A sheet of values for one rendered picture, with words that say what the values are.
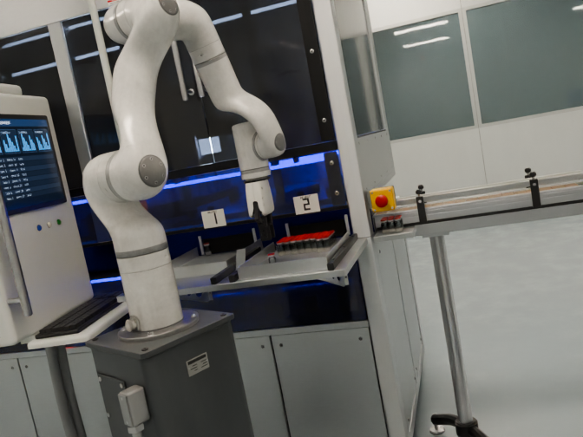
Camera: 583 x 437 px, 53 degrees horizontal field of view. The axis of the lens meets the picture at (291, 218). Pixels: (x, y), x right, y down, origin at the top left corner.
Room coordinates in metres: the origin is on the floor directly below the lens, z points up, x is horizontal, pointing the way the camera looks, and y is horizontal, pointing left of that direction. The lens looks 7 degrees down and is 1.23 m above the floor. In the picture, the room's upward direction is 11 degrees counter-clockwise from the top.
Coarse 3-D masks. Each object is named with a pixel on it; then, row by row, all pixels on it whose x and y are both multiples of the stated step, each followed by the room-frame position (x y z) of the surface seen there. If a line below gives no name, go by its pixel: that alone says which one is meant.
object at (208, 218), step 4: (204, 212) 2.04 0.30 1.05; (208, 212) 2.04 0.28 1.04; (212, 212) 2.04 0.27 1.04; (216, 212) 2.03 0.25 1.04; (220, 212) 2.03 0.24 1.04; (204, 216) 2.05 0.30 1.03; (208, 216) 2.04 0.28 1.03; (212, 216) 2.04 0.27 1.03; (216, 216) 2.03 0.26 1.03; (220, 216) 2.03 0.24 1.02; (224, 216) 2.02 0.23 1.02; (204, 220) 2.05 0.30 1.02; (208, 220) 2.04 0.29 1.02; (212, 220) 2.04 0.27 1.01; (220, 220) 2.03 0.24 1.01; (224, 220) 2.02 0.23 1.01; (204, 224) 2.05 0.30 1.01; (208, 224) 2.04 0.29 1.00; (212, 224) 2.04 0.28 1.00; (216, 224) 2.03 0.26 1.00; (220, 224) 2.03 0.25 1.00; (224, 224) 2.03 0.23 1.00
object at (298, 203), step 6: (294, 198) 1.95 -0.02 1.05; (300, 198) 1.94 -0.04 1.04; (306, 198) 1.94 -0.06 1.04; (312, 198) 1.93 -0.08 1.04; (294, 204) 1.95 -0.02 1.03; (300, 204) 1.94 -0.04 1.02; (312, 204) 1.93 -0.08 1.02; (318, 204) 1.92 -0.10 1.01; (300, 210) 1.94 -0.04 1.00; (312, 210) 1.93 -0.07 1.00; (318, 210) 1.93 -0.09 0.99
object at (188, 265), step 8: (248, 248) 1.94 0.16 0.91; (184, 256) 2.04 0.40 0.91; (192, 256) 2.10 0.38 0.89; (200, 256) 2.14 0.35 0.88; (208, 256) 2.10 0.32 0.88; (216, 256) 2.07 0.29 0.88; (224, 256) 2.04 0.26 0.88; (232, 256) 2.01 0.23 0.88; (176, 264) 1.98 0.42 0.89; (184, 264) 2.02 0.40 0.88; (192, 264) 1.99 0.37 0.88; (200, 264) 1.78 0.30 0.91; (208, 264) 1.77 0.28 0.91; (216, 264) 1.76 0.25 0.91; (224, 264) 1.75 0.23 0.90; (176, 272) 1.80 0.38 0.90; (184, 272) 1.79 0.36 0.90; (192, 272) 1.79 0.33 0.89; (200, 272) 1.78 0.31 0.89; (208, 272) 1.77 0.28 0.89; (216, 272) 1.76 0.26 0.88
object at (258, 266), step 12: (264, 252) 1.83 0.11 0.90; (276, 252) 1.92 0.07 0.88; (312, 252) 1.80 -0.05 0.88; (324, 252) 1.76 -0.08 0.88; (336, 252) 1.66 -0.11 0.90; (252, 264) 1.72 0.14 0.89; (264, 264) 1.59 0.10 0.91; (276, 264) 1.58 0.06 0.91; (288, 264) 1.57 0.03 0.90; (300, 264) 1.56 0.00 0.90; (312, 264) 1.55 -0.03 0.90; (324, 264) 1.54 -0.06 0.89; (240, 276) 1.61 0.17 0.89; (252, 276) 1.60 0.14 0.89; (264, 276) 1.59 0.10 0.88
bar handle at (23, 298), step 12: (0, 192) 1.66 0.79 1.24; (0, 204) 1.66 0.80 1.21; (0, 216) 1.65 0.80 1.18; (12, 240) 1.66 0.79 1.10; (12, 252) 1.66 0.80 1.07; (12, 264) 1.65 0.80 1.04; (24, 288) 1.66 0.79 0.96; (12, 300) 1.66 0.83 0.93; (24, 300) 1.66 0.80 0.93; (24, 312) 1.65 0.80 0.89
